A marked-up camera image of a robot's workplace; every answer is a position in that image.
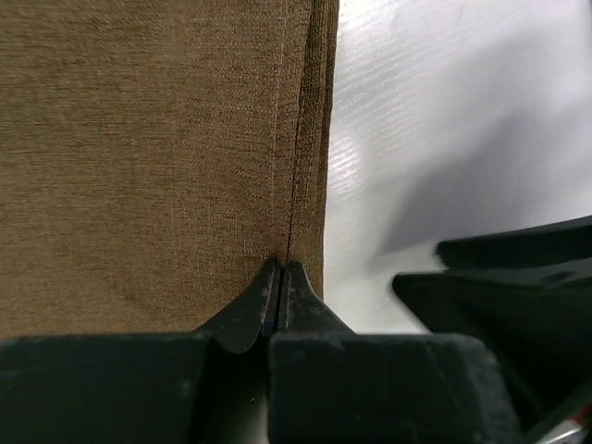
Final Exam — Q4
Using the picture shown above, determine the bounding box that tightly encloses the brown cloth napkin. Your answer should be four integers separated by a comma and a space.
1, 1, 339, 337

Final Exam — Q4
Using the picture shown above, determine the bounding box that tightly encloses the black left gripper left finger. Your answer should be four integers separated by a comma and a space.
0, 257, 281, 444

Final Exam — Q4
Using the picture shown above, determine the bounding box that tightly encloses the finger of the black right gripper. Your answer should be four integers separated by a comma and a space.
437, 216, 591, 269
392, 273, 591, 421

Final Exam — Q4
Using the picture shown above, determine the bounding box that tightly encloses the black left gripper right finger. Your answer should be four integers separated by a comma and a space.
270, 261, 524, 444

